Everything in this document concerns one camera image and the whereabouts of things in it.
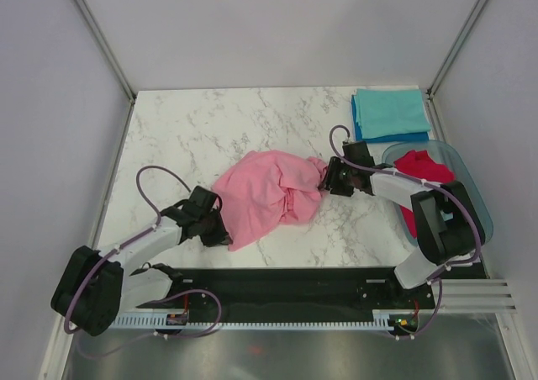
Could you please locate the white slotted cable duct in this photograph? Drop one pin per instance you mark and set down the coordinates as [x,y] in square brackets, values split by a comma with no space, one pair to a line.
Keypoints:
[152,319]

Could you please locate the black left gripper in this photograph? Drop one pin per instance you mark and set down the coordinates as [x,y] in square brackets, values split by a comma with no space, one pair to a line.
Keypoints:
[221,236]

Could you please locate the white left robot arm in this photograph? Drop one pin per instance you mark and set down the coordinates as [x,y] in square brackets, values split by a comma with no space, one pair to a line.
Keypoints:
[97,286]

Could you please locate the right aluminium frame post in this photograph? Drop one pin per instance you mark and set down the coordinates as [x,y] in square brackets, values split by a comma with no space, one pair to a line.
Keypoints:
[462,36]

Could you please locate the aluminium frame post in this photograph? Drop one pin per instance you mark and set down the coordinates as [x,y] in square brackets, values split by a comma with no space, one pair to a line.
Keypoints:
[92,24]
[462,36]

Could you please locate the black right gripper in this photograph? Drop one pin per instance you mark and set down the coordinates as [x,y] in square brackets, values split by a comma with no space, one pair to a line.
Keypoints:
[331,182]

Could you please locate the red t shirt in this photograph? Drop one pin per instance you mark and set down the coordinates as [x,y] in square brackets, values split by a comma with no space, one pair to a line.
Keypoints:
[419,164]

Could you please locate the left aluminium frame post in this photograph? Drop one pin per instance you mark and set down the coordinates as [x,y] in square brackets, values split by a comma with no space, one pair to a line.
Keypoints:
[92,24]

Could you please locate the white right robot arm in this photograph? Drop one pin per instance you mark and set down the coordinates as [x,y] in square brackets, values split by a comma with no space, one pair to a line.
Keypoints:
[448,230]

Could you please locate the pink t shirt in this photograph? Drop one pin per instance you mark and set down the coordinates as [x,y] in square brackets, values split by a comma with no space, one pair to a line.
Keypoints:
[265,189]

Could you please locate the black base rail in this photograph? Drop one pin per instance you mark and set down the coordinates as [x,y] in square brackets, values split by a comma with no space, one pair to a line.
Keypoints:
[307,294]

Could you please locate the folded teal t shirt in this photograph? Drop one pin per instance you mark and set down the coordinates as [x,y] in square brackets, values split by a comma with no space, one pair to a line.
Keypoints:
[390,112]

